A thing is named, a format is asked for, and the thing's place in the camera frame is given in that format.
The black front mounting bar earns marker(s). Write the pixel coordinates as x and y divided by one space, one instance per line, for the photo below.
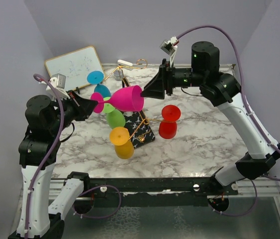
151 192

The red wine glass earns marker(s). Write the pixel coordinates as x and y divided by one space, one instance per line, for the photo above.
168 126

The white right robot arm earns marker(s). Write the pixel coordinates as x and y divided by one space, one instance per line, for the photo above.
224 92

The gold wire glass rack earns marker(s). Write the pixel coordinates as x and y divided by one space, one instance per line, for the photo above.
140 64

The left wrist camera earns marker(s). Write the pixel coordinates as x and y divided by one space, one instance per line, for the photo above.
58 82

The small framed whiteboard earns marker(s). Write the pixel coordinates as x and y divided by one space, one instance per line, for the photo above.
81 67

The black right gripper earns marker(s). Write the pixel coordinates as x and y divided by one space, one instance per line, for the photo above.
156 87

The white marker eraser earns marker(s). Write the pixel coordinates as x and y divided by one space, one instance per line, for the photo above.
124 63

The blue wine glass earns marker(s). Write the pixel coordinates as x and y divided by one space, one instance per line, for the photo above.
98 83

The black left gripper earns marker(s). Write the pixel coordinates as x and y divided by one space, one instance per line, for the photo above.
83 106

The orange wine glass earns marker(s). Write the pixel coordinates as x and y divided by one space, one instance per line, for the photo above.
123 146

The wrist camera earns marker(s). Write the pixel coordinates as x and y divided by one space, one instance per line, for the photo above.
170 47
58 82

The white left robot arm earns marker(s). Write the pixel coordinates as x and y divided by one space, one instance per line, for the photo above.
38 151

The black patterned rack base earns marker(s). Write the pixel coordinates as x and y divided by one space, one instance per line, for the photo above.
138 126

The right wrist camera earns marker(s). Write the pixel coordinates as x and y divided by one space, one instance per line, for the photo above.
170 47

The green wine glass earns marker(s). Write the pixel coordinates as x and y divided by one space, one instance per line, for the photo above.
114 117

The magenta wine glass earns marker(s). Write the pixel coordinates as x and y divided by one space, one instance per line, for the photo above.
127 99

